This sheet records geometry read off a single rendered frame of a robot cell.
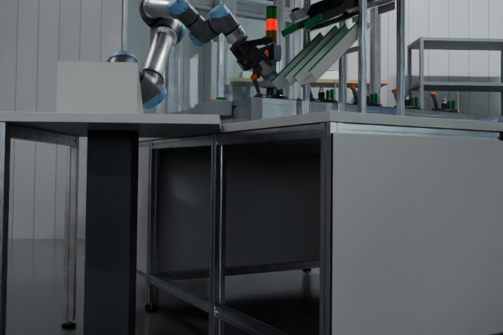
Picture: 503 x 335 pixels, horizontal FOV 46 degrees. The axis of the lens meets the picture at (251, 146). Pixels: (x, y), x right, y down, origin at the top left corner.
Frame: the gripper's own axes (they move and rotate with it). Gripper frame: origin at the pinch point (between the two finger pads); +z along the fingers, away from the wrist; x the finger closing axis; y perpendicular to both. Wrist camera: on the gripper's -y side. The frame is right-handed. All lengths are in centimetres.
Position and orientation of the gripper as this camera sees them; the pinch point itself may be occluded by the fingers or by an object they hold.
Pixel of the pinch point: (272, 75)
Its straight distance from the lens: 243.7
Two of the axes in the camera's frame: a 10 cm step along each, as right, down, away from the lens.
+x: 4.9, -0.3, -8.7
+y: -6.5, 6.6, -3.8
